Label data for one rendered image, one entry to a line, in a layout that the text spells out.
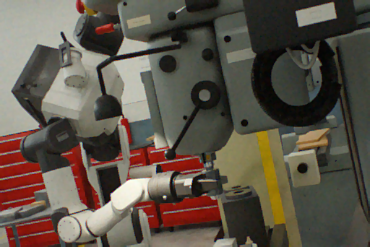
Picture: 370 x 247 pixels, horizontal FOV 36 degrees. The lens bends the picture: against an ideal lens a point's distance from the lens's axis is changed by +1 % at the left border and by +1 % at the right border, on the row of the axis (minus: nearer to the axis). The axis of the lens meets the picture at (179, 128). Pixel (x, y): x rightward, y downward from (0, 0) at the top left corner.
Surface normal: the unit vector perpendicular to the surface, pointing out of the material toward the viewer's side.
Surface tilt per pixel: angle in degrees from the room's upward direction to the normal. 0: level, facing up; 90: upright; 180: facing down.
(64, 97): 58
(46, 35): 90
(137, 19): 90
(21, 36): 90
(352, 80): 90
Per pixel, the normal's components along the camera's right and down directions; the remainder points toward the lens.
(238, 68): -0.22, 0.10
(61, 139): 0.74, -0.27
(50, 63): -0.11, -0.47
